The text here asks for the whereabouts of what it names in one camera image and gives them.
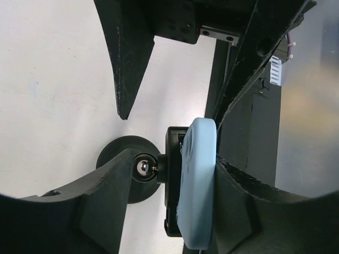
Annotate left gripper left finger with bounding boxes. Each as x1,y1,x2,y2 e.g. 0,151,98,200
1,149,132,253

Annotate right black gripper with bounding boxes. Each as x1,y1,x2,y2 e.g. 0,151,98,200
94,0,316,127

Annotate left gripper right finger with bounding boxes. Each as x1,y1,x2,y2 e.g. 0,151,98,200
213,157,338,253

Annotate phone with light blue case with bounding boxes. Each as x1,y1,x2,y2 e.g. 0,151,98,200
176,118,217,250

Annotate black phone stand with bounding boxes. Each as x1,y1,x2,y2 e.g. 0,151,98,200
96,126,188,237

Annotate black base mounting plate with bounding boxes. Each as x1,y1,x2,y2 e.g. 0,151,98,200
182,39,282,254

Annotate right white slotted cable duct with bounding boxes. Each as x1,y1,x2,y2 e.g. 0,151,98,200
270,56,283,86

